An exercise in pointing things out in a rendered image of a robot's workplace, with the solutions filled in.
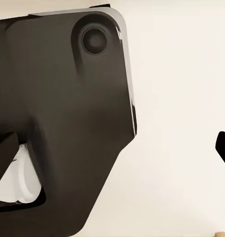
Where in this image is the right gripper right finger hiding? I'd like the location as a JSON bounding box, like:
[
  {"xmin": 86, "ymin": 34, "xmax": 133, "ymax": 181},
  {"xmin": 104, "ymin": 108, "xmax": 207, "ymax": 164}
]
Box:
[{"xmin": 215, "ymin": 131, "xmax": 225, "ymax": 162}]

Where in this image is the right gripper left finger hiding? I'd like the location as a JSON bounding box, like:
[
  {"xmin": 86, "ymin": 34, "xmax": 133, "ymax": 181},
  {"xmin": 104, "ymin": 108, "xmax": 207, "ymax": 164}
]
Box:
[{"xmin": 0, "ymin": 131, "xmax": 20, "ymax": 180}]

